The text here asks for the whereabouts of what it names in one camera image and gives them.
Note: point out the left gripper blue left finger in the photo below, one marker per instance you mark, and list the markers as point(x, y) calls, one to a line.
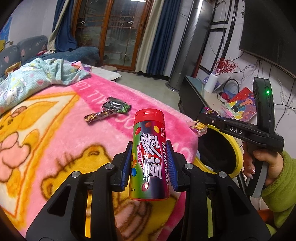
point(125, 166)

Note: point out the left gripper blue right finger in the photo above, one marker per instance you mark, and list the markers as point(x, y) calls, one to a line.
point(172, 166)

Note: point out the red candy bottle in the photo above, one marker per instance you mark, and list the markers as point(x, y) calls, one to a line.
point(149, 178)

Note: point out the gold foil wrapper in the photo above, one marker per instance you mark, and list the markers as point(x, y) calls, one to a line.
point(197, 127)

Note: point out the dark brown candy wrapper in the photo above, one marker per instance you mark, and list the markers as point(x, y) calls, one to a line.
point(91, 118)

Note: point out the black green snack wrapper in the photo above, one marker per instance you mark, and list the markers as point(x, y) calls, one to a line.
point(116, 105)

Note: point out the green fleece sleeve forearm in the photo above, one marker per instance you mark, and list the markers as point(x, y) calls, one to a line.
point(280, 195)

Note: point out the yellow rimmed trash bin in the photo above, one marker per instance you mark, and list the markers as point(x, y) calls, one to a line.
point(217, 152)

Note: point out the person's right hand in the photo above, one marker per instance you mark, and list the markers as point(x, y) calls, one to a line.
point(274, 159)

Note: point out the colourful painting canvas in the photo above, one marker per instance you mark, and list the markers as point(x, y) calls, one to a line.
point(242, 106)

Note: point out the pink cartoon blanket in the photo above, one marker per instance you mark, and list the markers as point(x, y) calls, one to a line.
point(45, 138)

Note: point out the white paper roll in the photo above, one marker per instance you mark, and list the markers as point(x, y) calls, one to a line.
point(210, 83)

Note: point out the black tv cabinet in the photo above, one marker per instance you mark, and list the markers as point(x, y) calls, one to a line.
point(196, 103)

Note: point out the red berry branch decoration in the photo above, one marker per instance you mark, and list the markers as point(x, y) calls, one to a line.
point(224, 66)

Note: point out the white low coffee table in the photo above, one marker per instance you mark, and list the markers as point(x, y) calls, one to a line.
point(112, 76)

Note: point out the round grey stool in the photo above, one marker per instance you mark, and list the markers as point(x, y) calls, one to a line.
point(109, 68)

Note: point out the black television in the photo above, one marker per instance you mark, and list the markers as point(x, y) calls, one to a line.
point(269, 33)

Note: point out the silver tower air conditioner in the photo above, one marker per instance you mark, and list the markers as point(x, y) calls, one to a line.
point(191, 45)

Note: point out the light blue cartoon quilt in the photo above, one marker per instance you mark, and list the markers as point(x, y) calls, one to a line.
point(36, 76)

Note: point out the dark blue curtain right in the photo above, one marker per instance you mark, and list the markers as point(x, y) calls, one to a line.
point(163, 38)

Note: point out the dark blue curtain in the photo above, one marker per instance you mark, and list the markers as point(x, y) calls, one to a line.
point(63, 39)
point(163, 38)

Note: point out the wooden glass balcony door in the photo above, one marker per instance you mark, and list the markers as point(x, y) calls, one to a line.
point(114, 27)

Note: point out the dark blue curtain left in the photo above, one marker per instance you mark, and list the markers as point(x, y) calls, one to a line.
point(63, 39)

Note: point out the blue grey sofa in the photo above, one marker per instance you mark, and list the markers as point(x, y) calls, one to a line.
point(27, 50)

